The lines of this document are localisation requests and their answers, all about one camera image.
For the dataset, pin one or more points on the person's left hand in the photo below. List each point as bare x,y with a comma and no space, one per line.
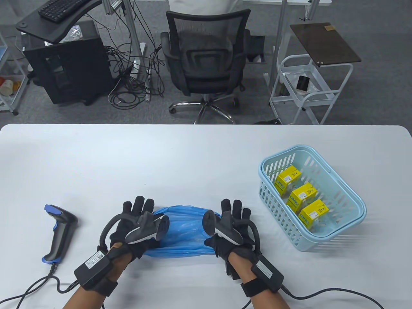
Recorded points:
138,204

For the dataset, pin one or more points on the person's right hand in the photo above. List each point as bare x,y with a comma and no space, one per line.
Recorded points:
236,207

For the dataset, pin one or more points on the blue plastic bag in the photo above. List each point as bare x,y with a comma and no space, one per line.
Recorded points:
183,231

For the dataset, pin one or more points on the yellow chrysanthemum tea package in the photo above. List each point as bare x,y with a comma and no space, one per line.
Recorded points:
288,177
313,212
302,194

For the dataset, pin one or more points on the black blue barcode scanner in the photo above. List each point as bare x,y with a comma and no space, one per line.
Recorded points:
61,231

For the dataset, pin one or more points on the person's left forearm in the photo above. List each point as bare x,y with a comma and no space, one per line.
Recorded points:
119,267

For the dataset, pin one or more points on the black white handheld controller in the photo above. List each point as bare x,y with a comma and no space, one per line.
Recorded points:
225,230
145,230

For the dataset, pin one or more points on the black wrist sensor box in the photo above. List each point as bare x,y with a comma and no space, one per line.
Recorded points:
91,268
267,273

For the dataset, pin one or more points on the black floor object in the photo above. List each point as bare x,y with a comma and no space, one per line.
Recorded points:
268,122

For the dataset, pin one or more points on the light blue plastic basket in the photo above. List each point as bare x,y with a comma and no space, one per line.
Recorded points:
334,227

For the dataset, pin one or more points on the white metal cart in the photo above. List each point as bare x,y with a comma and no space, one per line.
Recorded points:
286,100

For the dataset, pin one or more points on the black phone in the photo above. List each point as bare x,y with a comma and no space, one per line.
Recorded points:
302,83

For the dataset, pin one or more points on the black mesh office chair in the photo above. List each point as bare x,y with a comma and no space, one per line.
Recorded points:
206,67

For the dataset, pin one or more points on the black computer tower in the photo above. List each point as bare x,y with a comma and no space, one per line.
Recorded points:
77,70

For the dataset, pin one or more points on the black bag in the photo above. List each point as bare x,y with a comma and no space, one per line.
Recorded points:
256,45

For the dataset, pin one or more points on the white desk leg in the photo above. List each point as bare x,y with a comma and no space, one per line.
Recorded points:
279,32
133,32

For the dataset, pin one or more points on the white paper cup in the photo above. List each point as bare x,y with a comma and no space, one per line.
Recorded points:
6,87

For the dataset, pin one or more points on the clear plastic bag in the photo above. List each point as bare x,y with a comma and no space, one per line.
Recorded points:
74,32

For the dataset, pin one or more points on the dark brown board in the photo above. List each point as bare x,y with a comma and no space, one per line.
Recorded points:
325,43

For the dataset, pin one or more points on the black keyboard tray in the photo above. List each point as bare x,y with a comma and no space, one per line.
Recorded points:
61,30

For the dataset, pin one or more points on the black keyboard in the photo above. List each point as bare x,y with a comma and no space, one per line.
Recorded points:
61,8

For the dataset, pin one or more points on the white desk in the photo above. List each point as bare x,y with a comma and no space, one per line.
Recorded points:
296,1

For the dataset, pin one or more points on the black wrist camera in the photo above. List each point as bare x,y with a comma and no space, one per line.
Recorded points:
231,270

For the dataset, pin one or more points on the aluminium frame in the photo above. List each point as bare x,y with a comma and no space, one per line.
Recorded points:
112,6

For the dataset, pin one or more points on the aluminium post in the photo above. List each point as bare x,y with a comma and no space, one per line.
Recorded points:
313,8

